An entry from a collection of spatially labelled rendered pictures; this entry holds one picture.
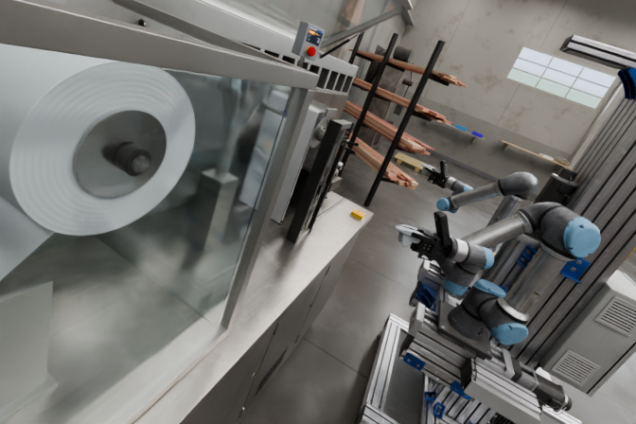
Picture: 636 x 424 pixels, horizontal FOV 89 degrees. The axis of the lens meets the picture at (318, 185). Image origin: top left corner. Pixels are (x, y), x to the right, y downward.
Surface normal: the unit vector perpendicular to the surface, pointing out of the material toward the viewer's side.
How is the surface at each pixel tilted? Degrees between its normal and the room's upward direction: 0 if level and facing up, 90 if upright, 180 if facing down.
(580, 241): 82
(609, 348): 90
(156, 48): 90
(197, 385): 0
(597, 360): 90
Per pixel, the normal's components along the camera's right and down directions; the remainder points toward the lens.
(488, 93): -0.36, 0.22
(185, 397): 0.34, -0.87
